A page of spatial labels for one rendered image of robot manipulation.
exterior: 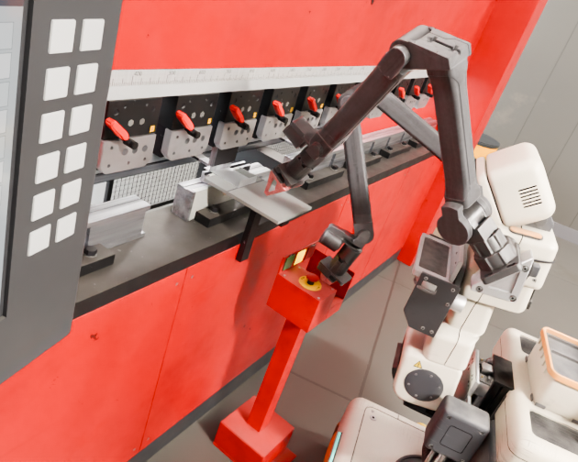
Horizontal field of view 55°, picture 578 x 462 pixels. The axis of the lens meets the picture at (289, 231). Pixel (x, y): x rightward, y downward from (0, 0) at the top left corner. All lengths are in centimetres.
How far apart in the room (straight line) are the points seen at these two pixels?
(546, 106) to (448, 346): 416
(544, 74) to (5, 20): 521
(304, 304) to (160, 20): 88
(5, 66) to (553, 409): 148
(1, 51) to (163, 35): 85
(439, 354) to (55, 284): 117
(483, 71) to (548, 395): 229
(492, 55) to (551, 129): 215
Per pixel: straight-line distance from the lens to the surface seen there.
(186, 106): 135
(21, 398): 131
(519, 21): 348
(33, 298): 51
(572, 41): 545
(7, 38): 38
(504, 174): 134
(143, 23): 117
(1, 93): 39
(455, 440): 158
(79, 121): 45
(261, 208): 149
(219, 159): 161
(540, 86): 546
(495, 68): 349
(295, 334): 179
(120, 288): 130
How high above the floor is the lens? 164
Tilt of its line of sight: 27 degrees down
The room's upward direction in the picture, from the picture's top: 19 degrees clockwise
